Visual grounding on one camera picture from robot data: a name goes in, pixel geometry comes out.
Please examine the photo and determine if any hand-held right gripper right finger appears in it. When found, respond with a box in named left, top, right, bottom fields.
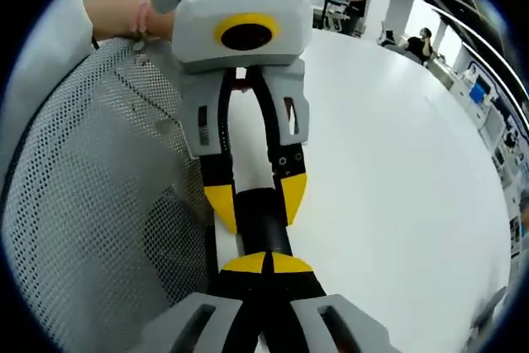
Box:
left=258, top=251, right=404, bottom=353

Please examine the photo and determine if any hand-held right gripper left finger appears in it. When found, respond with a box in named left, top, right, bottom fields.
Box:
left=136, top=251, right=269, bottom=353

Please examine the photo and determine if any black remote control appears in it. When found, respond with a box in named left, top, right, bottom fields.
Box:
left=234, top=187, right=295, bottom=255

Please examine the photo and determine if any blue box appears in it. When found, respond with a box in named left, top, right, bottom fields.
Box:
left=469, top=81, right=489, bottom=103

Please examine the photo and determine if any pink bracelet with charm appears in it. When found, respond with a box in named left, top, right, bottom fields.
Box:
left=132, top=0, right=153, bottom=55

